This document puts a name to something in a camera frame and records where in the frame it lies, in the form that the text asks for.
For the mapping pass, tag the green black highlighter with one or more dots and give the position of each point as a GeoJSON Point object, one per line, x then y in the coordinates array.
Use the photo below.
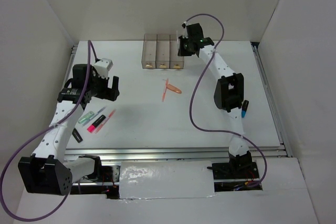
{"type": "Point", "coordinates": [77, 136]}

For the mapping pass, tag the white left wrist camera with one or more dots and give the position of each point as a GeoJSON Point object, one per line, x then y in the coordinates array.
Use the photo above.
{"type": "Point", "coordinates": [103, 66]}

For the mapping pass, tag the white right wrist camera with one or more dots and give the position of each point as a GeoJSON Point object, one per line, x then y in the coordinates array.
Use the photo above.
{"type": "Point", "coordinates": [183, 33]}

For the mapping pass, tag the right brown transparent container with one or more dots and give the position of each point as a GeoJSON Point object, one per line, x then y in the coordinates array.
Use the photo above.
{"type": "Point", "coordinates": [176, 62]}

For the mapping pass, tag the left brown transparent container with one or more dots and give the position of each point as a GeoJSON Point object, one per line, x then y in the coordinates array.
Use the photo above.
{"type": "Point", "coordinates": [149, 51]}

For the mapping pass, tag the blue black highlighter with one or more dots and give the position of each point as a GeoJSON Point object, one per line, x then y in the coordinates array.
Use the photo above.
{"type": "Point", "coordinates": [244, 108]}

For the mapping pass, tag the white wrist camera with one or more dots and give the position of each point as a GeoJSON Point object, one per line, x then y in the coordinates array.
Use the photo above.
{"type": "Point", "coordinates": [103, 66]}
{"type": "Point", "coordinates": [183, 33]}

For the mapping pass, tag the pink black highlighter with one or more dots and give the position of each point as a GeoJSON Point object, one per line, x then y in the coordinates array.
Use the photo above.
{"type": "Point", "coordinates": [96, 123]}

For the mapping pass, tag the yellow pen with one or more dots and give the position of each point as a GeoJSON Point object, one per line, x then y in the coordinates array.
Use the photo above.
{"type": "Point", "coordinates": [180, 42]}

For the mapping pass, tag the orange pen cap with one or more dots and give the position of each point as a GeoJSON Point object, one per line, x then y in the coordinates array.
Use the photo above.
{"type": "Point", "coordinates": [174, 89]}

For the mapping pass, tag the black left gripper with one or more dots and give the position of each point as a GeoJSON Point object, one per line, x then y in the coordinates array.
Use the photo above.
{"type": "Point", "coordinates": [108, 93]}

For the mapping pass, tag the blue transparent pen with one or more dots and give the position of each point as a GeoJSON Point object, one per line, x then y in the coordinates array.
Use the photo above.
{"type": "Point", "coordinates": [93, 116]}

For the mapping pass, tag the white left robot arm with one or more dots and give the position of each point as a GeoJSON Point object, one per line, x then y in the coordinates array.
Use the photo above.
{"type": "Point", "coordinates": [46, 171]}

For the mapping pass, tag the white front cover panel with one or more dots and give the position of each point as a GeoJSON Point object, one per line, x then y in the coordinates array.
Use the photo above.
{"type": "Point", "coordinates": [155, 180]}

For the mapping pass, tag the orange pen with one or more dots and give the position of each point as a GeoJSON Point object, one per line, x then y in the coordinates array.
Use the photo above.
{"type": "Point", "coordinates": [105, 121]}
{"type": "Point", "coordinates": [165, 89]}

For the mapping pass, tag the aluminium frame rail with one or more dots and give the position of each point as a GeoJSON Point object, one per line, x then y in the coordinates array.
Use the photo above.
{"type": "Point", "coordinates": [184, 126]}

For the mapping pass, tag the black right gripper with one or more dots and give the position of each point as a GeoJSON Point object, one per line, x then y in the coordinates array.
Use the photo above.
{"type": "Point", "coordinates": [182, 52]}

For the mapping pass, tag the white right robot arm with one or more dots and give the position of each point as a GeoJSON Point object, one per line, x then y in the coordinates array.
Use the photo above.
{"type": "Point", "coordinates": [229, 90]}

